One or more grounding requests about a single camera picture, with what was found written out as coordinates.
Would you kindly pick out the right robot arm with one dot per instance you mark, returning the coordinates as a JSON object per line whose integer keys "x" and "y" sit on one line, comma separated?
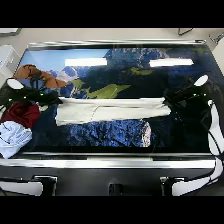
{"x": 201, "y": 80}

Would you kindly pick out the pale blue garment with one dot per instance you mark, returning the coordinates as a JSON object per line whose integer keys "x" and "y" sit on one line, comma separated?
{"x": 13, "y": 136}

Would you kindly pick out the dark red garment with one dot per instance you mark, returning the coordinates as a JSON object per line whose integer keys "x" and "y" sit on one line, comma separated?
{"x": 23, "y": 113}

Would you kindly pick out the silver frame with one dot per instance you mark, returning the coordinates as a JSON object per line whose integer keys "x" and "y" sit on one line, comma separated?
{"x": 110, "y": 163}

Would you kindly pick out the white garment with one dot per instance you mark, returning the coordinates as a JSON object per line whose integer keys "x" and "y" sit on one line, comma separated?
{"x": 113, "y": 111}

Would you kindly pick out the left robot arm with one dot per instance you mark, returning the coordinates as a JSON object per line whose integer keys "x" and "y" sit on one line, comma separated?
{"x": 15, "y": 84}

